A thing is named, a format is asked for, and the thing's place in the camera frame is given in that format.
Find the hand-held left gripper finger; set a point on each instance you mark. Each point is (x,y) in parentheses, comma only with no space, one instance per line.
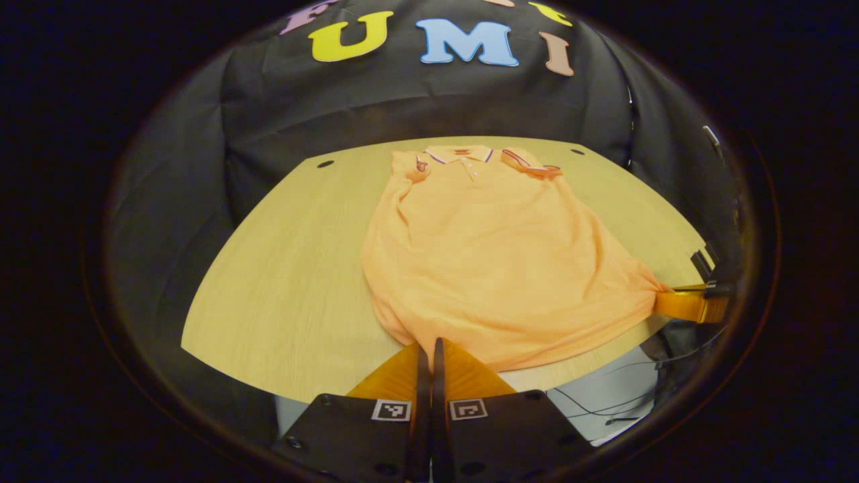
(438,416)
(421,416)

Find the black table edge bracket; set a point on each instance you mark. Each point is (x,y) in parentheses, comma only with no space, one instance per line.
(703,263)

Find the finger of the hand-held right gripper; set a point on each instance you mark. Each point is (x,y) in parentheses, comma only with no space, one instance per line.
(684,305)

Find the orange T-shirt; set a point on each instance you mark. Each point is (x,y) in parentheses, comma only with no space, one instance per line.
(496,268)

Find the grey metal bar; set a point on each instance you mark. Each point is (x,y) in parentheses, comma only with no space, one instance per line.
(711,141)

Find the black backdrop cloth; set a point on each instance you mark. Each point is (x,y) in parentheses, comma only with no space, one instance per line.
(376,100)

